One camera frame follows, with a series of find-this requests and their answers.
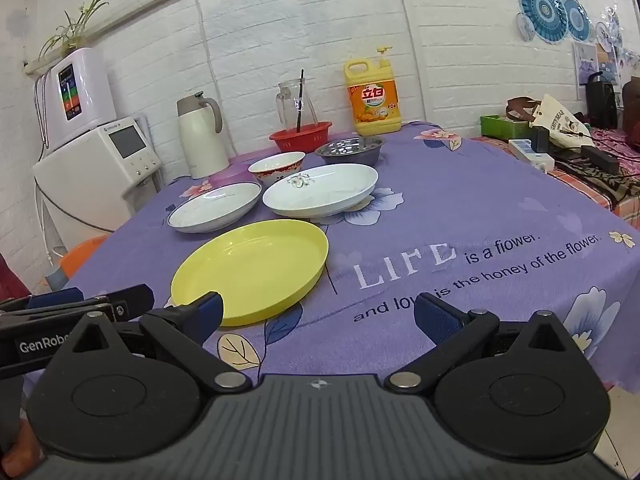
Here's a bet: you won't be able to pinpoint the orange plastic stool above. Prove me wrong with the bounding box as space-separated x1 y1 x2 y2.
59 234 108 281

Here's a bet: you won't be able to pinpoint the pink floral blanket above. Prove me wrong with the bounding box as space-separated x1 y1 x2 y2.
590 127 640 161

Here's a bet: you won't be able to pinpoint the plaid cloth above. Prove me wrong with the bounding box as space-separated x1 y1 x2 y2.
470 135 640 218

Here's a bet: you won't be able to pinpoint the yellow plastic plate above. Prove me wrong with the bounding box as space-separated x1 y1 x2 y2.
171 219 330 327

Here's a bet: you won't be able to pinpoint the dark red cloth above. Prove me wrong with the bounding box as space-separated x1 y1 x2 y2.
0 252 32 302

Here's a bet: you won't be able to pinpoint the white wall cable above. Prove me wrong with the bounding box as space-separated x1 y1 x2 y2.
191 0 237 157

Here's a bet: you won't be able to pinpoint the green box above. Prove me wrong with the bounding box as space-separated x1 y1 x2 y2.
480 114 531 142

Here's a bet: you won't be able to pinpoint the black appliance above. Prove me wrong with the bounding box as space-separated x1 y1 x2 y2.
585 71 618 130

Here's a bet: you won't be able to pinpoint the white power strip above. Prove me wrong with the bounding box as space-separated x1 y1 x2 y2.
508 137 556 171

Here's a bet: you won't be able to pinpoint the metal bowl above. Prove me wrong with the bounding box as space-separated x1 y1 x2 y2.
314 136 385 167

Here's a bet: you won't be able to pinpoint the white countertop appliance with screen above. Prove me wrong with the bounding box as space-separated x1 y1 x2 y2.
33 116 162 247

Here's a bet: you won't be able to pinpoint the person's left hand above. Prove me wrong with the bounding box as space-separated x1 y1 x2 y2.
1 420 43 468

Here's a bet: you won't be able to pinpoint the purple floral tablecloth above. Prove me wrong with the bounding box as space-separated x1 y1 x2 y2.
22 121 640 392

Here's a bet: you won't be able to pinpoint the cream printed tote bag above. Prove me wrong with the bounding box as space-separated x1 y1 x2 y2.
529 93 593 148

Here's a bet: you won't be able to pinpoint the large blue paper fan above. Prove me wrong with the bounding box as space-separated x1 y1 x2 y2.
517 0 569 44

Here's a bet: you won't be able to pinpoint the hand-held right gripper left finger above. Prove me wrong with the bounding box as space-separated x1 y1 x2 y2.
59 291 253 395

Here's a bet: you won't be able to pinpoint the medium blue paper fan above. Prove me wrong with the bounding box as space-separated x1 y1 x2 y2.
562 0 593 43

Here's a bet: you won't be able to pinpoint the white bowl with red pattern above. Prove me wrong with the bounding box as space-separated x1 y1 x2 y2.
248 151 306 186

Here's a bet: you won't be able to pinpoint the white plate with floral print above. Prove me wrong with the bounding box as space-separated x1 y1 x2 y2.
262 163 379 219

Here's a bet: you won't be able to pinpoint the brown handbag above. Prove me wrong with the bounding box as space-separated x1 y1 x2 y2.
506 97 543 121

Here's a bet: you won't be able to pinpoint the purple plastic lid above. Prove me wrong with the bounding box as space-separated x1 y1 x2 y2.
210 164 254 186

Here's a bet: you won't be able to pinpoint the clear glass pitcher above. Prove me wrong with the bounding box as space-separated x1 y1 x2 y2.
275 80 320 133

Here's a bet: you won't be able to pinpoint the green potted plant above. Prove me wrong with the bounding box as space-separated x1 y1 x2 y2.
37 0 110 61

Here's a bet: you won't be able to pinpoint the white thermos jug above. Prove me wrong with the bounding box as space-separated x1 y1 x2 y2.
176 91 231 180

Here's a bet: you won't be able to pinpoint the yellow detergent bottle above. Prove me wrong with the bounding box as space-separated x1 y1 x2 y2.
343 46 403 137

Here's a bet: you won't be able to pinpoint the black power brick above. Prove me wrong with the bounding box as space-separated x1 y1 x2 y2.
580 145 621 173

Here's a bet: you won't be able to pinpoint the dark striped cloth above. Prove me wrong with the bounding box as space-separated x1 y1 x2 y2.
550 157 640 202

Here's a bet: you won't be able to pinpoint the white water purifier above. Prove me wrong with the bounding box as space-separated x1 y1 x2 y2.
34 47 117 152

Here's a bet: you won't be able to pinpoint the white plate with blue rim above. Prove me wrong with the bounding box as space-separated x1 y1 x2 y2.
167 182 263 234

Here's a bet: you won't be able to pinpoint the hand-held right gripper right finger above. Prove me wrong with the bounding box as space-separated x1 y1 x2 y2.
384 292 583 395

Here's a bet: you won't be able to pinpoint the red plastic basket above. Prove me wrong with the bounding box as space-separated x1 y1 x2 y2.
269 121 333 154

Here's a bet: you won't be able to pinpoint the dark brown bag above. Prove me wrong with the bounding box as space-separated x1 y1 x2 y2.
621 76 640 151

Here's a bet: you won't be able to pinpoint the wall posters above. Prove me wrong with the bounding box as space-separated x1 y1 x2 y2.
572 41 621 87

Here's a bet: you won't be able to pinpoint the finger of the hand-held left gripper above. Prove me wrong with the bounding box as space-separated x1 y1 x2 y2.
0 287 84 312
0 284 156 332

